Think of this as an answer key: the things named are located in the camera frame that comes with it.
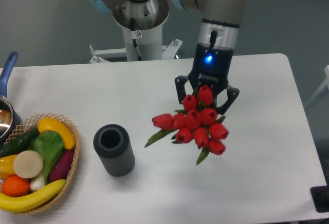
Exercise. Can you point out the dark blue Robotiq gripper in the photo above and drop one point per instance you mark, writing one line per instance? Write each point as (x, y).
(210, 67)

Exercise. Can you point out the red tulip bouquet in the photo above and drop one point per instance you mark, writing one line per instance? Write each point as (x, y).
(198, 121)

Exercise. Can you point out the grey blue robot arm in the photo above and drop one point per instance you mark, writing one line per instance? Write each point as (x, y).
(142, 21)

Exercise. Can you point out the dark grey ribbed vase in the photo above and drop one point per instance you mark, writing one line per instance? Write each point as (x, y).
(112, 145)

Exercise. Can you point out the white furniture piece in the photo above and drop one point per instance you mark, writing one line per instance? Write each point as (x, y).
(320, 92)

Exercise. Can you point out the black device at edge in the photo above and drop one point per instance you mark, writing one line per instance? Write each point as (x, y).
(320, 198)

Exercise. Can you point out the green bok choy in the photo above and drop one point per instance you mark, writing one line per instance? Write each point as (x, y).
(49, 145)

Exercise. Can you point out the purple sweet potato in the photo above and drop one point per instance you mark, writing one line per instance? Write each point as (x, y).
(62, 167)

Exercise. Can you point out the woven wicker basket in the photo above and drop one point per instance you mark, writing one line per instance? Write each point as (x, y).
(31, 123)

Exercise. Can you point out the green cucumber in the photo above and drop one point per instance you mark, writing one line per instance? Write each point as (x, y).
(20, 143)

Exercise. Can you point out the beige round slice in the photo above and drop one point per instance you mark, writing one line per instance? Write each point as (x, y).
(28, 164)

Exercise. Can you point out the yellow pepper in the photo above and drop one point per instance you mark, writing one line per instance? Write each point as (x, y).
(6, 166)

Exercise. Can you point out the orange fruit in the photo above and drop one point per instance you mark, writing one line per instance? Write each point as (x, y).
(15, 186)

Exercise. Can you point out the yellow banana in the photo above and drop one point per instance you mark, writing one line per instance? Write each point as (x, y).
(33, 200)

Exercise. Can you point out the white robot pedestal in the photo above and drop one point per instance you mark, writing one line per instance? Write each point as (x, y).
(139, 45)

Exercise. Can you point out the blue handled saucepan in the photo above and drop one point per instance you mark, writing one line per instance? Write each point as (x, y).
(9, 118)

